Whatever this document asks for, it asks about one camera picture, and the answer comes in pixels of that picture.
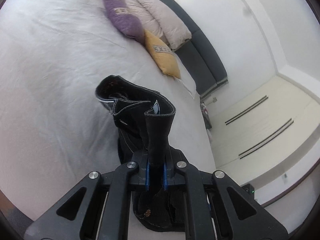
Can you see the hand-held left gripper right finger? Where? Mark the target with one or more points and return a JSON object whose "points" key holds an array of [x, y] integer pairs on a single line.
{"points": [[165, 177]]}

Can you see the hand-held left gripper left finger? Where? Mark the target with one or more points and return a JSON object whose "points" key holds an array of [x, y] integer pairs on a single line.
{"points": [[147, 175]]}

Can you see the black pants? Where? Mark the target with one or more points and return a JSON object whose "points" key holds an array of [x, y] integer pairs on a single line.
{"points": [[157, 135]]}

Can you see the dark grey nightstand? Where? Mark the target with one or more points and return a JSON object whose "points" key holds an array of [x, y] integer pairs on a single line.
{"points": [[207, 117]]}

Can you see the small black device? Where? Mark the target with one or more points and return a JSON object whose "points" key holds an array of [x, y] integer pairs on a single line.
{"points": [[248, 191]]}

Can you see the white pillow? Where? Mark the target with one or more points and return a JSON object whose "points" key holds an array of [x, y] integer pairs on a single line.
{"points": [[188, 87]]}

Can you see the white wardrobe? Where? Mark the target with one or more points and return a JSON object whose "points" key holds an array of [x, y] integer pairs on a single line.
{"points": [[262, 120]]}

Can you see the yellow cushion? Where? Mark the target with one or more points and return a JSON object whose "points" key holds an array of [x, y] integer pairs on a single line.
{"points": [[162, 55]]}

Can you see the grey padded headboard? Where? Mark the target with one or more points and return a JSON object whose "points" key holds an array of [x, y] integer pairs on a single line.
{"points": [[200, 55]]}

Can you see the white bed sheet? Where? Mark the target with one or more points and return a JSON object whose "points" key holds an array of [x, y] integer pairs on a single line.
{"points": [[50, 80]]}

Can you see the purple cushion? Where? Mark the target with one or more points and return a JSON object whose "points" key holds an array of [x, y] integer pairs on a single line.
{"points": [[122, 17]]}

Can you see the folded beige duvet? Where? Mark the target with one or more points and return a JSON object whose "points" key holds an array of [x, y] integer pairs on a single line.
{"points": [[160, 15]]}

